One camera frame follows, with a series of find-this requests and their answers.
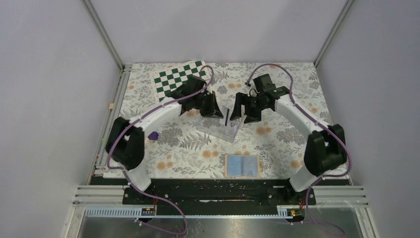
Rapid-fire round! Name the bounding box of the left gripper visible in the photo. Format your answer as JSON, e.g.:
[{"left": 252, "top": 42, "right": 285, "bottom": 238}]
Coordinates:
[{"left": 194, "top": 92, "right": 224, "bottom": 119}]

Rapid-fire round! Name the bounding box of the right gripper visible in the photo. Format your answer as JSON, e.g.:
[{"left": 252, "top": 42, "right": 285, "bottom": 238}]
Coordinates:
[{"left": 229, "top": 92, "right": 268, "bottom": 125}]

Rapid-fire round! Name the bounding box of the clear plastic card box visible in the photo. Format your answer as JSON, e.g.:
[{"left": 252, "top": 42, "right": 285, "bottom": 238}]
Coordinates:
[{"left": 197, "top": 115, "right": 242, "bottom": 143}]

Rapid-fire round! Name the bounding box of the beige card holder wallet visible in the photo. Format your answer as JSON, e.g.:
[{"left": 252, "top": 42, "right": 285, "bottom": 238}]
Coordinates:
[{"left": 224, "top": 154, "right": 261, "bottom": 179}]

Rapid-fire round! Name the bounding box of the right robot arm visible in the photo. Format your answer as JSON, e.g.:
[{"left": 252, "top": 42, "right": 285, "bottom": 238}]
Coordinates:
[{"left": 230, "top": 74, "right": 348, "bottom": 204}]

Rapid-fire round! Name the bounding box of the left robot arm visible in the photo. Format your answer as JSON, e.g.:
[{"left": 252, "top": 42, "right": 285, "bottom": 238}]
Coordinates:
[{"left": 105, "top": 75, "right": 223, "bottom": 204}]

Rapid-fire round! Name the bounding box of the green white chessboard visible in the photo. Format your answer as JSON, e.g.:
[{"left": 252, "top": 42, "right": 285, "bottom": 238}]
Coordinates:
[{"left": 150, "top": 60, "right": 211, "bottom": 102}]

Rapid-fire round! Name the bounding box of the purple small block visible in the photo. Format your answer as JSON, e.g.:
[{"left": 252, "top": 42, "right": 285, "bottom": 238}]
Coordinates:
[{"left": 148, "top": 131, "right": 159, "bottom": 141}]

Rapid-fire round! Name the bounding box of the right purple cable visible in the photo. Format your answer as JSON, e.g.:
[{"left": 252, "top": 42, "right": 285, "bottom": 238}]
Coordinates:
[{"left": 246, "top": 63, "right": 352, "bottom": 238}]

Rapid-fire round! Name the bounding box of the purple cable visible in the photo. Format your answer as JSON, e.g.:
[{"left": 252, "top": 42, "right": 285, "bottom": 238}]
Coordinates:
[
  {"left": 105, "top": 65, "right": 215, "bottom": 235},
  {"left": 246, "top": 63, "right": 352, "bottom": 238}
]

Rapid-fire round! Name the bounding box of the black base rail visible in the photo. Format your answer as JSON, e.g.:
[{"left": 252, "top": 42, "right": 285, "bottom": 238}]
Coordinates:
[{"left": 113, "top": 178, "right": 317, "bottom": 216}]

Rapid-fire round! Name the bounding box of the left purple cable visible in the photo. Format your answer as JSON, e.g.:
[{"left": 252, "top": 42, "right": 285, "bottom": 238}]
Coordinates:
[{"left": 105, "top": 65, "right": 215, "bottom": 235}]

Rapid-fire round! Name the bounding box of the white slotted cable duct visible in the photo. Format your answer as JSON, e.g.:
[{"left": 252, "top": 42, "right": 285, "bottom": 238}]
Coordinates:
[{"left": 85, "top": 206, "right": 293, "bottom": 219}]

